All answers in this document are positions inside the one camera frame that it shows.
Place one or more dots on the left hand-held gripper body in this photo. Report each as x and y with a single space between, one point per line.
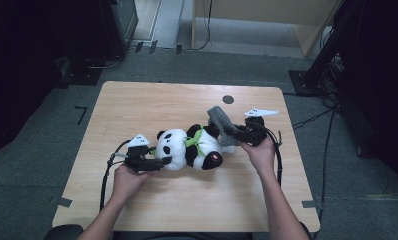
138 156

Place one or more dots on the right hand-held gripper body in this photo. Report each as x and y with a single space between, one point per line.
256 131

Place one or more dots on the grey cloth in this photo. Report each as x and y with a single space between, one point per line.
222 121

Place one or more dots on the panda plush toy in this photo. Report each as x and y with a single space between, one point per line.
177 146

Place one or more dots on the person's right hand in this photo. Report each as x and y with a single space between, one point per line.
263 155

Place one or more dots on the person's left hand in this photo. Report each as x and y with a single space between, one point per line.
128 183

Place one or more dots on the dark round table grommet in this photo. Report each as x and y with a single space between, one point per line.
227 99

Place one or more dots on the black square stand base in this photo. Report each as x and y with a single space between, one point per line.
302 83

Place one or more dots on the grey tape strip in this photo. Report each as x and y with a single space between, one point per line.
309 204
64 202

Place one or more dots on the black flat stand base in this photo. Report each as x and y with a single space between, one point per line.
83 76

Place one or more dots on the dark tape piece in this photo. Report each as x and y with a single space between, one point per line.
153 46
138 47
178 49

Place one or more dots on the black chair armrest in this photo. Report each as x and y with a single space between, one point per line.
63 232

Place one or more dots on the light wooden cabinet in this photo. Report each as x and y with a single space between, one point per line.
253 8

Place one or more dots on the dark cabinet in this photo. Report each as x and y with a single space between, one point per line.
127 20

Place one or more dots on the black slanted stand post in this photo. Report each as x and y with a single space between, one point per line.
330 43

